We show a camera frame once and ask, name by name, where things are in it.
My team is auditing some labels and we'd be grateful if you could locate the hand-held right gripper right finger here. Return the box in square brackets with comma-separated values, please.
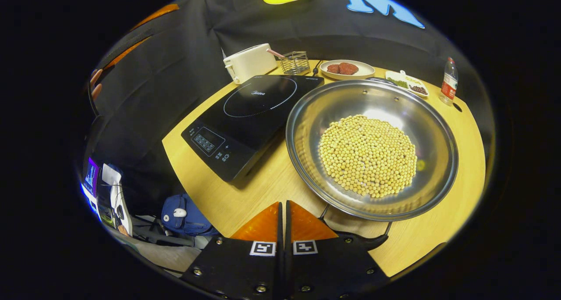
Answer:
[285, 200, 391, 300]

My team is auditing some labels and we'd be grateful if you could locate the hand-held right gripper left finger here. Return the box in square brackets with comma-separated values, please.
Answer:
[181, 201, 284, 300]

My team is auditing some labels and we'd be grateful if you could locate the pile of soybeans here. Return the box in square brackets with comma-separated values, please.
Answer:
[319, 114, 418, 199]

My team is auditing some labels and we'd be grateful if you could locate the black induction cooktop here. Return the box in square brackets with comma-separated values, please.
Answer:
[181, 75, 325, 183]

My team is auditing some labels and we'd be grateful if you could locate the stainless steel pot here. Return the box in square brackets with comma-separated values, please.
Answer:
[286, 77, 459, 250]

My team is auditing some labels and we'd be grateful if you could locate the blue bag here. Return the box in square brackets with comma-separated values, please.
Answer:
[161, 194, 220, 237]

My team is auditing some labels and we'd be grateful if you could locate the white toaster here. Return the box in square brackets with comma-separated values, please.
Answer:
[223, 43, 278, 84]

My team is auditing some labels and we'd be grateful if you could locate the white paper sheet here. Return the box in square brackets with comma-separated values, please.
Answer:
[102, 163, 122, 186]

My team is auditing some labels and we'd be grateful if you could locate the lit screen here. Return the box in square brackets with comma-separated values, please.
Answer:
[82, 157, 100, 200]

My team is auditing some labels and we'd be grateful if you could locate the black backdrop cloth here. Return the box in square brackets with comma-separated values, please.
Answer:
[83, 0, 496, 217]

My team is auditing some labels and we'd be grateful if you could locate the raw red meat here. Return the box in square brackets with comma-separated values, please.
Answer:
[327, 62, 359, 75]

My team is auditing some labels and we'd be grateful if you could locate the round beige plate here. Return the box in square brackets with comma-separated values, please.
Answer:
[320, 60, 376, 81]

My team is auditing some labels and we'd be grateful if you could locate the white divided dish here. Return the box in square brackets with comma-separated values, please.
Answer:
[385, 70, 429, 98]

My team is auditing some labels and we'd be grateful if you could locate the clear plastic water bottle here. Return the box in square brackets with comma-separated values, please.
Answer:
[439, 57, 458, 106]

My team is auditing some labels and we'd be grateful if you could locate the wire mesh basket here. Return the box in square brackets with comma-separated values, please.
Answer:
[280, 51, 311, 75]

